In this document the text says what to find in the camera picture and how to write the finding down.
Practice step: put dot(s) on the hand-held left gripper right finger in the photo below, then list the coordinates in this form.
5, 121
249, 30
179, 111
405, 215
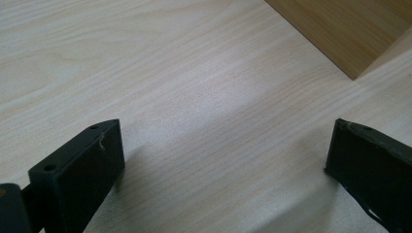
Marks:
372, 165

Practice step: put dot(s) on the brown wooden panel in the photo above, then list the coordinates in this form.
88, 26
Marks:
346, 32

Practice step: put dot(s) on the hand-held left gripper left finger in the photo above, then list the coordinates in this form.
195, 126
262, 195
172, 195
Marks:
77, 174

